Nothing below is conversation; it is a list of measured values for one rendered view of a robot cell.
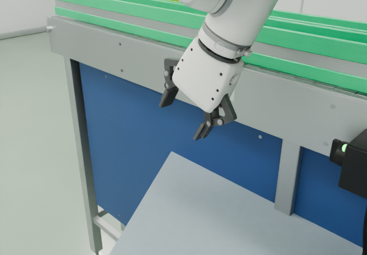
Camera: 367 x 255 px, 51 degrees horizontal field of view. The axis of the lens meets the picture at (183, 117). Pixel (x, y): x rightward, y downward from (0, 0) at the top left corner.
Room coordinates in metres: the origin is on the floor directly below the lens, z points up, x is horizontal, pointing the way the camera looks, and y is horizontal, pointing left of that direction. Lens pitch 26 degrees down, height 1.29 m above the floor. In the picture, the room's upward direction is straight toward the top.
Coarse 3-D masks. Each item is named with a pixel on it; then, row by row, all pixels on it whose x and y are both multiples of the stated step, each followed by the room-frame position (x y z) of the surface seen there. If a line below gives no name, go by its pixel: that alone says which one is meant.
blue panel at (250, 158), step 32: (96, 96) 1.16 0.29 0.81; (128, 96) 1.04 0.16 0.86; (160, 96) 0.95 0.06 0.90; (128, 128) 1.05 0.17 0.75; (160, 128) 0.95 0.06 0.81; (192, 128) 0.86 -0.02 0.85; (224, 128) 0.79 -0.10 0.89; (192, 160) 0.86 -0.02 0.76; (224, 160) 0.79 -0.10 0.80; (256, 160) 0.73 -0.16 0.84; (320, 160) 0.63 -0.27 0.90; (256, 192) 0.72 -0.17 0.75; (320, 192) 0.62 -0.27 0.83; (320, 224) 0.62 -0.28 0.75; (352, 224) 0.57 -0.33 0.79
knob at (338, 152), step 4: (336, 140) 0.56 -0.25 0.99; (340, 140) 0.56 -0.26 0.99; (332, 144) 0.56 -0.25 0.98; (336, 144) 0.55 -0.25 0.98; (340, 144) 0.55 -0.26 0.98; (344, 144) 0.54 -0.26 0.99; (332, 148) 0.56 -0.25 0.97; (336, 148) 0.54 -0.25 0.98; (340, 148) 0.54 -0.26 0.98; (332, 152) 0.56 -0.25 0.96; (336, 152) 0.54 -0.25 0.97; (340, 152) 0.53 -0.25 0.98; (344, 152) 0.53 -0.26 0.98; (332, 156) 0.55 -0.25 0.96; (336, 156) 0.53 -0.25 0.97; (340, 156) 0.53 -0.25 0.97; (332, 160) 0.55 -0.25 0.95; (336, 160) 0.53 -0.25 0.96; (340, 160) 0.53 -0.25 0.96; (340, 164) 0.53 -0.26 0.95
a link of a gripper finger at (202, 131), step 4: (212, 120) 0.58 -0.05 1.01; (216, 120) 0.58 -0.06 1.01; (220, 120) 0.57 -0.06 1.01; (200, 124) 0.59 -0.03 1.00; (204, 124) 0.58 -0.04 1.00; (212, 124) 0.58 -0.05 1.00; (216, 124) 0.58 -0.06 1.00; (220, 124) 0.57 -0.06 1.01; (200, 128) 0.59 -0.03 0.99; (204, 128) 0.59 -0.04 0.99; (208, 128) 0.59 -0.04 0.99; (196, 132) 0.59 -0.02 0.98; (200, 132) 0.59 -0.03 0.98; (204, 132) 0.59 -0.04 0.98; (208, 132) 0.60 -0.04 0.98; (196, 136) 0.59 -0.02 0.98; (200, 136) 0.60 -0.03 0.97; (204, 136) 0.59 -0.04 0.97
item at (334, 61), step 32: (64, 0) 1.24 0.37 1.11; (96, 0) 1.12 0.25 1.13; (128, 32) 1.03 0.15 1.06; (160, 32) 0.94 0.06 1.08; (192, 32) 0.87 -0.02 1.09; (288, 32) 0.70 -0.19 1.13; (256, 64) 0.74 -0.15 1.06; (288, 64) 0.69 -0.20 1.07; (320, 64) 0.65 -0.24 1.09; (352, 64) 0.62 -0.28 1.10
